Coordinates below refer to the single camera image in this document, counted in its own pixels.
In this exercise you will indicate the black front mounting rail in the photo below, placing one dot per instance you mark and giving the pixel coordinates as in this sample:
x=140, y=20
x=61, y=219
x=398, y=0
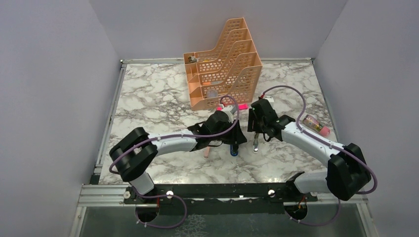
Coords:
x=214, y=199

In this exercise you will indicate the orange perforated file organizer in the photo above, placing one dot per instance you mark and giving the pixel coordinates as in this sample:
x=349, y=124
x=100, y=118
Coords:
x=232, y=67

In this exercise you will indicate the colourful pink capped tube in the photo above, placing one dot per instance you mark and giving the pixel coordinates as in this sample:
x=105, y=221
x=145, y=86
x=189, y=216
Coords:
x=316, y=126

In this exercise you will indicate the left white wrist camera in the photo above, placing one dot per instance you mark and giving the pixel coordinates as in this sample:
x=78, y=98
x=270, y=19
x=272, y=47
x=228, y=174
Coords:
x=230, y=111

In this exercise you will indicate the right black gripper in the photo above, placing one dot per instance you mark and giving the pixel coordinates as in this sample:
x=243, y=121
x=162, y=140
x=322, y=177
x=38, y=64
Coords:
x=252, y=123

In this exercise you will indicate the pink flat plastic item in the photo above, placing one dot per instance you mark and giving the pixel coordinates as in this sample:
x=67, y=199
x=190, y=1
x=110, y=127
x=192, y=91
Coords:
x=240, y=107

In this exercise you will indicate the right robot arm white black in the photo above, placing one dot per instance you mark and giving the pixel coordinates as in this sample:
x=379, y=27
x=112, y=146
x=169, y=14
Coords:
x=346, y=173

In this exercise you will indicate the blue black stapler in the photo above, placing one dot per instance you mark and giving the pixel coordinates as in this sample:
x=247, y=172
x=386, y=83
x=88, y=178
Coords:
x=234, y=150

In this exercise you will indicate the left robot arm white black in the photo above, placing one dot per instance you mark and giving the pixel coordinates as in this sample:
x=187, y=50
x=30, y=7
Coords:
x=135, y=152

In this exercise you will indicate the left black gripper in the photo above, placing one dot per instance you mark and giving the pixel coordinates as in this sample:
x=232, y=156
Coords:
x=236, y=137

